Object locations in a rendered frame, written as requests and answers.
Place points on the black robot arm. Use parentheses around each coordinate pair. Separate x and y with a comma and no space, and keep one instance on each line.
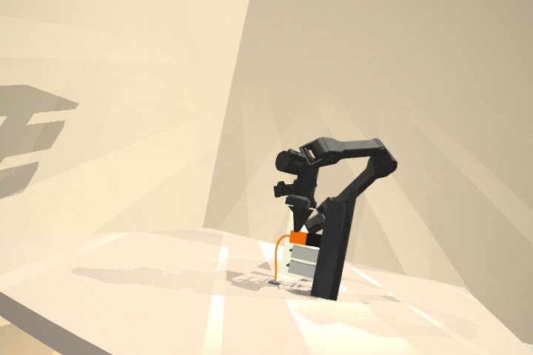
(328,151)

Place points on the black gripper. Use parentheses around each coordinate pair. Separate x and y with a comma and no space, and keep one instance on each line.
(301,201)

